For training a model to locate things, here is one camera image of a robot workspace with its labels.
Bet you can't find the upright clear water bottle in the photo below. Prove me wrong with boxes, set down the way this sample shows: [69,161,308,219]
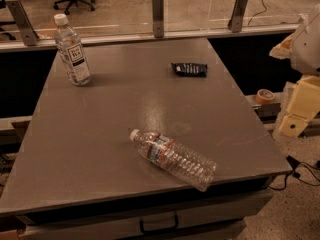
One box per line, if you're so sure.
[54,14,91,86]

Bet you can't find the roll of tan tape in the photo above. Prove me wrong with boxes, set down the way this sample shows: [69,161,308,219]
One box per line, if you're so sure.
[256,89,275,105]

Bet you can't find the metal glass bracket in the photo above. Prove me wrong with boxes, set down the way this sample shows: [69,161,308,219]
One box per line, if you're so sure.
[152,0,164,38]
[6,0,39,46]
[228,0,248,33]

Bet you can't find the dark blue rxbar wrapper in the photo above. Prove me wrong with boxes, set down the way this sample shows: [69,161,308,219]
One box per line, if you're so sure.
[171,63,207,77]

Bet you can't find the grey drawer front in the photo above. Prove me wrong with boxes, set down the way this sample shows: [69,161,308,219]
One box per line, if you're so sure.
[20,189,272,240]

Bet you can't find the right metal glass bracket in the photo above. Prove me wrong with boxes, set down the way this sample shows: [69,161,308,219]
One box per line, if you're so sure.
[228,0,248,33]

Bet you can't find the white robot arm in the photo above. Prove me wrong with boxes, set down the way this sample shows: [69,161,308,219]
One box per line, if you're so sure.
[269,4,320,139]

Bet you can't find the black floor cable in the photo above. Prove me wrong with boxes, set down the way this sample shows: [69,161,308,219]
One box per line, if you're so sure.
[268,155,320,191]

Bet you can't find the black drawer handle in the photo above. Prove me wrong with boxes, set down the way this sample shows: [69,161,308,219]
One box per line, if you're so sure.
[139,215,179,235]

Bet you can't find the left metal glass bracket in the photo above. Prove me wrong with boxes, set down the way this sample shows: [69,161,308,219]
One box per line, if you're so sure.
[6,0,39,46]

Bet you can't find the middle metal glass bracket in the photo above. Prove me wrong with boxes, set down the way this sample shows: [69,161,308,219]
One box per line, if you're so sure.
[152,0,164,38]

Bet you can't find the lying empty plastic bottle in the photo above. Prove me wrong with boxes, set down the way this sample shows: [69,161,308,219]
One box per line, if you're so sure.
[130,129,217,192]

